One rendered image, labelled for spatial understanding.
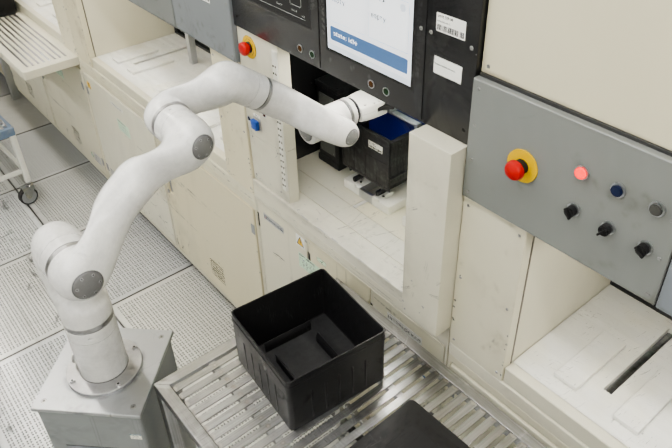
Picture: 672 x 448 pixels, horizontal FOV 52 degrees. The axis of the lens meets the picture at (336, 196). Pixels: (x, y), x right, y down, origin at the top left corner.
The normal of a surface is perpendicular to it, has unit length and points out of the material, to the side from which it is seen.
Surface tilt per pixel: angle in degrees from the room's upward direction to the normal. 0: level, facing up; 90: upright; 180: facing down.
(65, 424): 90
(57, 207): 0
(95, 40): 90
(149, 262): 0
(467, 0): 90
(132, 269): 0
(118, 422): 90
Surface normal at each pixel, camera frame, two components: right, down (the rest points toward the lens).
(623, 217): -0.77, 0.39
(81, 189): -0.03, -0.81
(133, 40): 0.64, 0.44
